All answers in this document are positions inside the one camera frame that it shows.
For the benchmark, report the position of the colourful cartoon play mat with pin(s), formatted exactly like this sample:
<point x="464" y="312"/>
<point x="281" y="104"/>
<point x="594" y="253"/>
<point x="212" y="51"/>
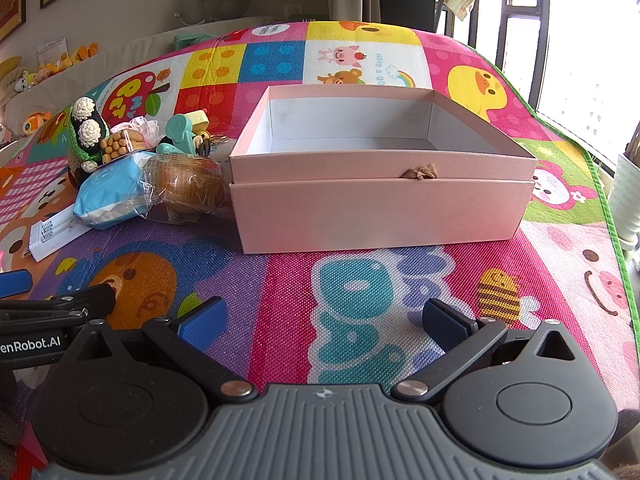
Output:
<point x="300" y="280"/>

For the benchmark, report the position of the bread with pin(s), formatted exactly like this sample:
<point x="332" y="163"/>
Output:
<point x="185" y="180"/>

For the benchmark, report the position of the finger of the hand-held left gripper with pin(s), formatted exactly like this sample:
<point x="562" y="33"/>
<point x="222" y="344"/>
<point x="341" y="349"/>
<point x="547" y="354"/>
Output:
<point x="12" y="282"/>
<point x="75" y="300"/>

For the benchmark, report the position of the biscuit stick pack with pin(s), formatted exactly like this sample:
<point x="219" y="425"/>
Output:
<point x="118" y="146"/>

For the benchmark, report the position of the white paper card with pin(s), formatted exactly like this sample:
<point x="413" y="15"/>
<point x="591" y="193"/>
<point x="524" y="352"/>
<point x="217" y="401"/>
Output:
<point x="50" y="49"/>

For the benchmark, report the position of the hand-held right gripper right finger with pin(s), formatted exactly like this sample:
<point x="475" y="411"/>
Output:
<point x="444" y="321"/>

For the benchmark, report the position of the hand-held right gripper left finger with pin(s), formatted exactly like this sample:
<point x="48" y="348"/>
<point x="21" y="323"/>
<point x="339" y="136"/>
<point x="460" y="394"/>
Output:
<point x="202" y="324"/>

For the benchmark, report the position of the black window frame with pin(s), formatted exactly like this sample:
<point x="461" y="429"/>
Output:
<point x="542" y="35"/>

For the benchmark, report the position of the yellow toy block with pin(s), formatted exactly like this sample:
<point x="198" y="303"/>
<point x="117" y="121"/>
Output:
<point x="201" y="119"/>

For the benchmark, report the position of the yellow banana plush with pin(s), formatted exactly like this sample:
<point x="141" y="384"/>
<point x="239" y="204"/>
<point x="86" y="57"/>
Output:
<point x="12" y="67"/>

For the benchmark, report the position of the mint green toy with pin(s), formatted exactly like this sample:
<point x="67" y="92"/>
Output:
<point x="177" y="132"/>

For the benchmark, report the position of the pink cardboard box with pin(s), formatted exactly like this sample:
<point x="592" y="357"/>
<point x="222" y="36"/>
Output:
<point x="380" y="210"/>

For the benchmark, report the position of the white slatted basket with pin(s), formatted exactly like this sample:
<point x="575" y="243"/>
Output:
<point x="627" y="195"/>

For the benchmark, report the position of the green crochet doll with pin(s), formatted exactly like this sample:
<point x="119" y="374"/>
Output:
<point x="87" y="132"/>

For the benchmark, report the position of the green cloth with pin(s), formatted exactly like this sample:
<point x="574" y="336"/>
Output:
<point x="192" y="38"/>

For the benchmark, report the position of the white wall socket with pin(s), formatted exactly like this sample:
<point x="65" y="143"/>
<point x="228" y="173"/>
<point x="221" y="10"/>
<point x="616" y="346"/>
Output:
<point x="295" y="8"/>

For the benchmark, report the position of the red framed picture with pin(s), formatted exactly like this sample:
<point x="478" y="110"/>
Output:
<point x="11" y="0"/>

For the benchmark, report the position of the blue tissue packet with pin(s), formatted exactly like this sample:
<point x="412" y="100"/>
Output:
<point x="107" y="190"/>

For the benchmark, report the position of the orange fish plush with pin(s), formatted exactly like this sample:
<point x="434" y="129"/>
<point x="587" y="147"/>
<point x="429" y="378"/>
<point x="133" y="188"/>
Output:
<point x="35" y="121"/>

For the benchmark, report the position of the row of yellow plush toys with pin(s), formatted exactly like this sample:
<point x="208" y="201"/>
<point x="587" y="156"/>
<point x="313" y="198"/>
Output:
<point x="72" y="57"/>

